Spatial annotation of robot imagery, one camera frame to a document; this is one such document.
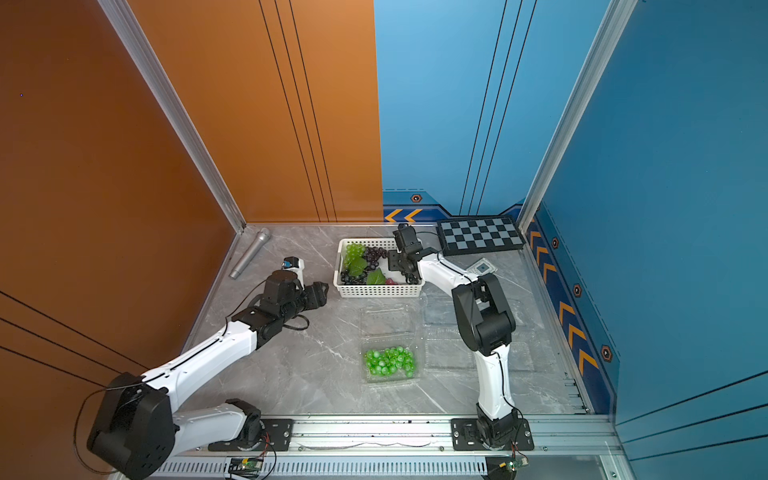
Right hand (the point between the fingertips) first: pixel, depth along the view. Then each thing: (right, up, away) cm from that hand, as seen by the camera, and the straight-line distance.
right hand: (398, 257), depth 101 cm
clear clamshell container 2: (+14, -26, -11) cm, 32 cm away
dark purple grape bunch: (-9, +1, +4) cm, 10 cm away
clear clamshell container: (-2, -25, -12) cm, 27 cm away
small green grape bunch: (-16, +2, +4) cm, 17 cm away
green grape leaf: (-14, -3, -1) cm, 14 cm away
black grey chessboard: (+31, +8, +12) cm, 34 cm away
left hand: (-22, -7, -14) cm, 28 cm away
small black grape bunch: (-16, -7, -2) cm, 18 cm away
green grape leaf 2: (-7, -6, -4) cm, 10 cm away
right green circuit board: (+27, -48, -31) cm, 63 cm away
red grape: (-3, -8, -1) cm, 9 cm away
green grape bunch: (-4, -28, -20) cm, 35 cm away
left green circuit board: (-38, -51, -29) cm, 69 cm away
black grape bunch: (+4, -7, 0) cm, 8 cm away
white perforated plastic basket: (+1, -10, -7) cm, 12 cm away
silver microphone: (-53, +6, +12) cm, 54 cm away
